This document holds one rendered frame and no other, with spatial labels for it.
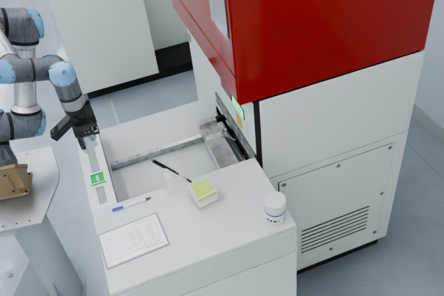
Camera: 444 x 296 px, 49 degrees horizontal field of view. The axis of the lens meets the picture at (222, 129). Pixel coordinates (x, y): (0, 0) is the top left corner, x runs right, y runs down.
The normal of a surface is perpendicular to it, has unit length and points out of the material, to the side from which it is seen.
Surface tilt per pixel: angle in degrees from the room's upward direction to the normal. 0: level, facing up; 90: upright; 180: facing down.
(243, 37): 90
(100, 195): 0
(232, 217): 0
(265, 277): 90
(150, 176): 0
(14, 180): 90
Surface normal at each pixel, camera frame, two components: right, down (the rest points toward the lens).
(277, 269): 0.35, 0.59
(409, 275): -0.09, -0.75
